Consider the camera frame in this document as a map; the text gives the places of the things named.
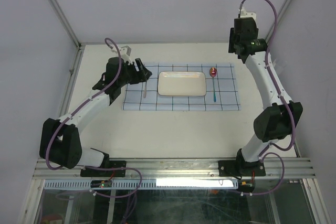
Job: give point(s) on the aluminium frame post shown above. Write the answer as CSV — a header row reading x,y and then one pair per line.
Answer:
x,y
65,23
284,9

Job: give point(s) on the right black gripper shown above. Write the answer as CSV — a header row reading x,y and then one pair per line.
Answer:
x,y
233,38

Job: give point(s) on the right aluminium frame post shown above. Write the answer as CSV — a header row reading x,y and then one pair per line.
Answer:
x,y
284,9

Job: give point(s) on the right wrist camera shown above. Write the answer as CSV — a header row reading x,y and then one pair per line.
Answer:
x,y
242,13

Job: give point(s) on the blue checkered cloth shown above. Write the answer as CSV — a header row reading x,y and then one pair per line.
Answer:
x,y
227,96

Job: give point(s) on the spoon with blue handle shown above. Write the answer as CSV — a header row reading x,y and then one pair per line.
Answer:
x,y
213,74

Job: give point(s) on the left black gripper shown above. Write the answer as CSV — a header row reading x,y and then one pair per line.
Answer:
x,y
141,76

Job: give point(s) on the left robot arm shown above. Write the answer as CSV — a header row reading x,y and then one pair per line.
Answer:
x,y
60,138

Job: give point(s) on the white slotted cable duct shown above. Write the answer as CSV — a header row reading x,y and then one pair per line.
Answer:
x,y
146,184

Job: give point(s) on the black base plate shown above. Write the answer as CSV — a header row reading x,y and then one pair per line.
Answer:
x,y
239,169
114,168

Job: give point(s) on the left aluminium frame post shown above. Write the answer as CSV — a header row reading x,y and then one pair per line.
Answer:
x,y
65,23

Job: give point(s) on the silver fork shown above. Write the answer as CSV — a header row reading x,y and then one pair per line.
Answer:
x,y
145,90

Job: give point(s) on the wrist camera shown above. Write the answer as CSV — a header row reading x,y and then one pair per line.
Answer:
x,y
125,53
242,13

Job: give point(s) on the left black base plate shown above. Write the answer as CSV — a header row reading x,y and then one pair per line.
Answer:
x,y
114,168

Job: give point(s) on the white rectangular plate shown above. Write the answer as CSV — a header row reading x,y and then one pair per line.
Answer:
x,y
181,84

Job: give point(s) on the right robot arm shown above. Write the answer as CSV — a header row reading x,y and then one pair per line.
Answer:
x,y
280,114

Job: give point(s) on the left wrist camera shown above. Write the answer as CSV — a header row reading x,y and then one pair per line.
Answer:
x,y
125,53

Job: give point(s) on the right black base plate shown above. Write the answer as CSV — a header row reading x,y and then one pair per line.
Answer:
x,y
239,169

